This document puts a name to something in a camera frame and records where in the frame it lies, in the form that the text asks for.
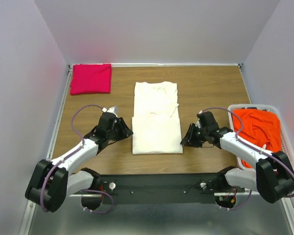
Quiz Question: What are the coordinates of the white t shirt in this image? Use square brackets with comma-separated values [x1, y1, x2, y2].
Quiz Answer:
[132, 81, 183, 155]

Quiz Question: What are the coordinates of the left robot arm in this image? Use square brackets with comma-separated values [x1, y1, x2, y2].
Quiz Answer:
[25, 112, 133, 212]

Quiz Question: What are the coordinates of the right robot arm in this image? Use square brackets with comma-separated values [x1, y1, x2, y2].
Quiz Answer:
[180, 108, 294, 203]

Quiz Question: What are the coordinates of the folded pink t shirt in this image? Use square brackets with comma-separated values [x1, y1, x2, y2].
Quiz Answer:
[70, 64, 112, 95]

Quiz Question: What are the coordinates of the orange t shirt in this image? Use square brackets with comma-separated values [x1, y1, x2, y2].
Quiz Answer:
[231, 108, 282, 169]

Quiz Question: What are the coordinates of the white plastic basket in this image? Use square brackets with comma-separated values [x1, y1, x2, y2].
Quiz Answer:
[227, 104, 294, 172]

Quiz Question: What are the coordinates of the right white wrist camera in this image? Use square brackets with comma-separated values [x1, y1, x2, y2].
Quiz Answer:
[195, 111, 202, 129]

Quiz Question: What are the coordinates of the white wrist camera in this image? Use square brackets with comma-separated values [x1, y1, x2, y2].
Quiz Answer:
[101, 106, 119, 118]
[195, 111, 202, 129]

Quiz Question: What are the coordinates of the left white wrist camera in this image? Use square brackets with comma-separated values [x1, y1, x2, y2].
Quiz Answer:
[101, 106, 119, 118]

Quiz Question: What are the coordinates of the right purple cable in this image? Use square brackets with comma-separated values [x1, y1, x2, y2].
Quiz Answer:
[198, 107, 294, 211]

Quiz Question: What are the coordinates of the purple cable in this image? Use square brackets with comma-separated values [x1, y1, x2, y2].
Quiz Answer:
[198, 107, 294, 211]
[39, 104, 115, 215]

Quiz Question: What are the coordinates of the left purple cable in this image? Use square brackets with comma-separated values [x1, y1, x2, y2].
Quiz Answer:
[39, 104, 115, 215]

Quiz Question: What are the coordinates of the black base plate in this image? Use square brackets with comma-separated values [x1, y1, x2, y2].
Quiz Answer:
[91, 173, 244, 205]

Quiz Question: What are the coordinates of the aluminium frame rail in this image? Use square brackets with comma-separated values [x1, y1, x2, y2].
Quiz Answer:
[18, 65, 73, 235]

